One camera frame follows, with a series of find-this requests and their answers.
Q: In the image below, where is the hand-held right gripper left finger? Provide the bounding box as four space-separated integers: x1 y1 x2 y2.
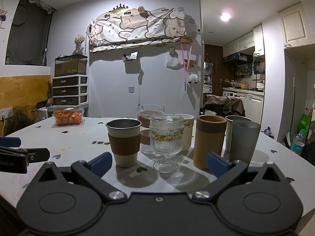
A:
36 152 126 200

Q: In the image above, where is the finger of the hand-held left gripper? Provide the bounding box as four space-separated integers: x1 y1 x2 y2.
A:
0 137 22 148
0 146 51 166

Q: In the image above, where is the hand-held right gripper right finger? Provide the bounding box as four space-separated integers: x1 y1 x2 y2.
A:
192 152 289 201

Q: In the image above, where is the brown bamboo cup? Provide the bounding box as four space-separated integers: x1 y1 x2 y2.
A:
193 115 227 171

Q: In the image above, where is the beige cup with brown sleeve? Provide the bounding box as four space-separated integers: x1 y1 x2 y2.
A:
106 119 143 168

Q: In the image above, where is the light grey cup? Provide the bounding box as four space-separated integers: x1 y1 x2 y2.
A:
225 115 252 153

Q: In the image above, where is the dark grey cup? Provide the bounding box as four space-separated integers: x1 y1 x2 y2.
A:
228 120 261 166

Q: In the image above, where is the white cup with printed band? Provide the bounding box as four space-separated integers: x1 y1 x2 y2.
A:
174 113 195 152

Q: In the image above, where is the clear box of oranges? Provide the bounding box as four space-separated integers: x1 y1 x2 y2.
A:
53 108 83 126

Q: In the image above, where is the ribbed glass goblet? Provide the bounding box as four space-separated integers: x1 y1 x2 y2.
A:
149 113 185 173

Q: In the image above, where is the chair draped with clothes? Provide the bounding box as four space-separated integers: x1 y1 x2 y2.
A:
202 94 246 118

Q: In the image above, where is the ribbed glass tumbler brown sleeve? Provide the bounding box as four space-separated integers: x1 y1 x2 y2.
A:
137 104 165 154

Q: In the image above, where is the white drawer cabinet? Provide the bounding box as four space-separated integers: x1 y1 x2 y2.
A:
52 75 89 106

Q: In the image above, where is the clear water bottle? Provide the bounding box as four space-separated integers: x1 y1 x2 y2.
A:
290 131 306 156

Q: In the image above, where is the brown wooden door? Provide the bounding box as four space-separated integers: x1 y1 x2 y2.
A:
204 44 224 109

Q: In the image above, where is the glass fish tank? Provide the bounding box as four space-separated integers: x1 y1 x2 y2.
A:
54 54 88 77

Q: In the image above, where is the green bag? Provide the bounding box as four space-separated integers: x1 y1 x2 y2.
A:
297 114 312 134

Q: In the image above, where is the grey mop pole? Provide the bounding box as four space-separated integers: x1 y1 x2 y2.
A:
285 77 296 143

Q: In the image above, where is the white hanging bag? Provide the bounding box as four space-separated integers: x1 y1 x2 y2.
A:
166 53 183 70

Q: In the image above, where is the dark window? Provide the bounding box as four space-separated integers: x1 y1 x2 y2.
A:
5 0 55 67

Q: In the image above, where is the dried flower bouquet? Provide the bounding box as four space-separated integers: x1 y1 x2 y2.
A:
73 34 86 55

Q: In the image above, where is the printed cloth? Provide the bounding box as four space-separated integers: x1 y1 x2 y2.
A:
88 6 188 53

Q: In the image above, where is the gold crown decoration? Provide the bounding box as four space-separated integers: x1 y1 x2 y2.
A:
108 3 135 13

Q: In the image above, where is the white wall socket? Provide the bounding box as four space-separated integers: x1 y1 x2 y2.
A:
0 107 14 121

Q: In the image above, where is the white wall cabinet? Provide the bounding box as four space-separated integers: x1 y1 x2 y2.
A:
278 2 312 49

